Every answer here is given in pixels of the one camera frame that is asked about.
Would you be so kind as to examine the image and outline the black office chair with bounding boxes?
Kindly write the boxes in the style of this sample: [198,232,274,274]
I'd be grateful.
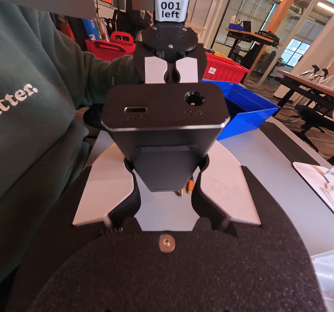
[295,105,334,152]

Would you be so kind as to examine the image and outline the large black USB hub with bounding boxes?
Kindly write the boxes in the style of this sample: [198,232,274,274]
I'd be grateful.
[101,83,231,193]

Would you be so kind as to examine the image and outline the red plastic bin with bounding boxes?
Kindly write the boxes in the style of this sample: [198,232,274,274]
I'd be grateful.
[203,52,249,83]

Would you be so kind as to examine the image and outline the clear plastic bin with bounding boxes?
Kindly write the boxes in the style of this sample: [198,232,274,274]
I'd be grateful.
[311,251,334,310]

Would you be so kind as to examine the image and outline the window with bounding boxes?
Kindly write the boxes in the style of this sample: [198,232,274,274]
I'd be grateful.
[280,39,311,66]

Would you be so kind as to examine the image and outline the person's left forearm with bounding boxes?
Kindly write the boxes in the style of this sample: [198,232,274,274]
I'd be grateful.
[74,51,141,110]

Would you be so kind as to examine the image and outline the person's green sweatshirt torso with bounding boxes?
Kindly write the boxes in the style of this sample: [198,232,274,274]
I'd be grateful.
[0,0,90,284]

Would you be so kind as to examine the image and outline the wooden side table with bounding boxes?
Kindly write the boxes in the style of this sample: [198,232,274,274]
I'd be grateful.
[277,68,334,109]

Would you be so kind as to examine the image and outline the red handled crate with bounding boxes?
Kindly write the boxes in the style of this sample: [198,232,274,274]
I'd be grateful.
[85,31,137,62]

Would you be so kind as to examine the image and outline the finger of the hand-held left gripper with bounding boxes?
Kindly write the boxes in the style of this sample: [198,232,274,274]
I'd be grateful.
[173,56,199,84]
[144,56,173,84]

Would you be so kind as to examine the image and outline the black chair armrest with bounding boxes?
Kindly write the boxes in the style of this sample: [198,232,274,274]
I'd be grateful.
[83,105,110,130]

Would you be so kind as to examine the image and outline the shiny metal tools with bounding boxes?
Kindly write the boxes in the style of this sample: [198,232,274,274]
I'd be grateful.
[300,63,330,79]

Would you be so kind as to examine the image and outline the wooden support post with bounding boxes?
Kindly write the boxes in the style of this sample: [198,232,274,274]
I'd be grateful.
[244,0,308,83]

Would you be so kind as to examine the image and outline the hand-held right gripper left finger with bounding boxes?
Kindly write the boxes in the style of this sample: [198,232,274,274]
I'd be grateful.
[73,143,142,234]

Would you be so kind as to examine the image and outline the blue plastic bin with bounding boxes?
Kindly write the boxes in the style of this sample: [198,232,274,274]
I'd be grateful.
[202,80,281,141]

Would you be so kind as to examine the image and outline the colourful printed boxes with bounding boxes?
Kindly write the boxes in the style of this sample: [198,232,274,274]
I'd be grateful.
[82,17,110,42]

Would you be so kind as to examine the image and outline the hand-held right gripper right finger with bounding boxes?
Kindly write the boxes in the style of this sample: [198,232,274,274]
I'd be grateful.
[191,144,262,237]

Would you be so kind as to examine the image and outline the black backpack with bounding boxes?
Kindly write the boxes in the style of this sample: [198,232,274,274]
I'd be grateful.
[257,30,280,47]

